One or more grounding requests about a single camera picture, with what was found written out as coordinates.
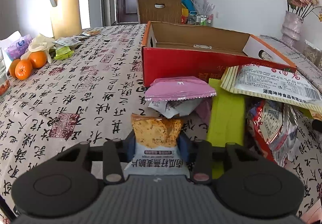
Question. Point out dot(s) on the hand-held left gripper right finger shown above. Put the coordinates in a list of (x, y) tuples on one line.
[(185, 147)]

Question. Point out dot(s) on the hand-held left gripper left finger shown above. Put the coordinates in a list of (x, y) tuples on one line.
[(130, 146)]

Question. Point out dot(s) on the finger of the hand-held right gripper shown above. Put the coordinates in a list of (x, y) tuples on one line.
[(318, 126)]

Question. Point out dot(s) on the orange white snack packet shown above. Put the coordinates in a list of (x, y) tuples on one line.
[(156, 133)]

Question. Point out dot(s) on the red silver snack packet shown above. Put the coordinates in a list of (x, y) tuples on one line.
[(271, 126)]

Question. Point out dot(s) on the lime green snack packet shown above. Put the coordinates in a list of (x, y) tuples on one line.
[(226, 118)]

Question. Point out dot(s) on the cream striped snack packet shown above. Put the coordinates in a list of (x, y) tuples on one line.
[(266, 83)]

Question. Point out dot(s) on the red cardboard box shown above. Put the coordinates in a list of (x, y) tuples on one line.
[(176, 63)]

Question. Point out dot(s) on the small white snack packet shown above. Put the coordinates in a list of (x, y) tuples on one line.
[(173, 107)]

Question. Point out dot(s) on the pink ribbed vase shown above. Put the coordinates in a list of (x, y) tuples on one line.
[(291, 27)]

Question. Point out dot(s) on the small green snack packet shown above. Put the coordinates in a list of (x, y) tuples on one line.
[(63, 53)]

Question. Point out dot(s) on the orange brown snack packet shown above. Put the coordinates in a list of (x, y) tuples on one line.
[(90, 33)]

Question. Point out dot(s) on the white labelled snack packet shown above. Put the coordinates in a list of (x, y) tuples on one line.
[(65, 41)]

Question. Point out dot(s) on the brown wooden chair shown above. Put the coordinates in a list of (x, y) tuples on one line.
[(151, 15)]

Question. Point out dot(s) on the blue bag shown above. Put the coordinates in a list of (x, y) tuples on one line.
[(187, 4)]

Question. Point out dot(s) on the pale dried plant bunch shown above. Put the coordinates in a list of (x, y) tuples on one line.
[(205, 5)]

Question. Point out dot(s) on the purple tissue pack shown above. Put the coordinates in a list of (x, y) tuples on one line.
[(17, 48)]

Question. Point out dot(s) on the yellow thermos jug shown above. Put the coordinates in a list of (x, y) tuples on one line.
[(65, 7)]

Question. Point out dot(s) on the white plastic bag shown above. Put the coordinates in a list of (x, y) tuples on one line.
[(10, 39)]

